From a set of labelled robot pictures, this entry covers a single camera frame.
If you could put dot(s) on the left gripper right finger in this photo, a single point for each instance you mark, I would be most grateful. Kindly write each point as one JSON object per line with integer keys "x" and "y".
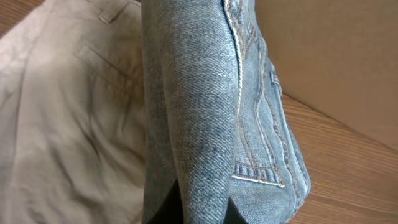
{"x": 233, "y": 215}

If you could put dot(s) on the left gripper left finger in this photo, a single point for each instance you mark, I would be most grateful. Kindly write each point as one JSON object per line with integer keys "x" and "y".
{"x": 171, "y": 210}

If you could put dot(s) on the blue denim jeans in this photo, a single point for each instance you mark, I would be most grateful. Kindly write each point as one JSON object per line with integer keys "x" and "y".
{"x": 215, "y": 120}

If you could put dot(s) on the folded beige trousers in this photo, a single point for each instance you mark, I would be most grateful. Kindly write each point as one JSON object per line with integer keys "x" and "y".
{"x": 72, "y": 115}

